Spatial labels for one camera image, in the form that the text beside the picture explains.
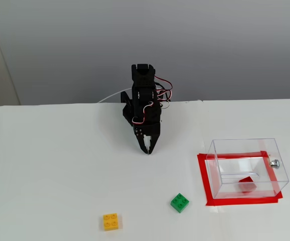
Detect red lego brick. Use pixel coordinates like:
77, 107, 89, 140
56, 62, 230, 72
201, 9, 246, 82
238, 176, 258, 194

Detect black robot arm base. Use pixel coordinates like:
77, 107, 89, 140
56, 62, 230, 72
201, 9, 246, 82
120, 90, 136, 127

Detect yellow lego brick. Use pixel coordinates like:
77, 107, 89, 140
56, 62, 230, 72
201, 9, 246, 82
103, 212, 122, 232

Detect transparent plastic box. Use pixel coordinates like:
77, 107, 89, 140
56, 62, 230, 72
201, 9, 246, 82
206, 138, 290, 200

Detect red white black arm wire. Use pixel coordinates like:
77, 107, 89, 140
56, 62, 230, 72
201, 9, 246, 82
154, 75, 173, 109

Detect white cable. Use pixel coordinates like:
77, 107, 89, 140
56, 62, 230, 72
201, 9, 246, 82
96, 88, 132, 103

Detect silver metal box lock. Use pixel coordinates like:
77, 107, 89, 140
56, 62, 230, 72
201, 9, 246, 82
267, 157, 280, 169

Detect green lego brick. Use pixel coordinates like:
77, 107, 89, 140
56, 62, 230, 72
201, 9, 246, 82
170, 192, 190, 214

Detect red tape frame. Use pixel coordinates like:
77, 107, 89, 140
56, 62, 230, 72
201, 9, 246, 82
197, 150, 283, 207

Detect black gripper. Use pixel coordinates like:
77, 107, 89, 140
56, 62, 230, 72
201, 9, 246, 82
134, 100, 163, 155

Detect red white black gripper wire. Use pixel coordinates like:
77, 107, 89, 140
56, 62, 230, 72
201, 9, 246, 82
132, 101, 154, 125

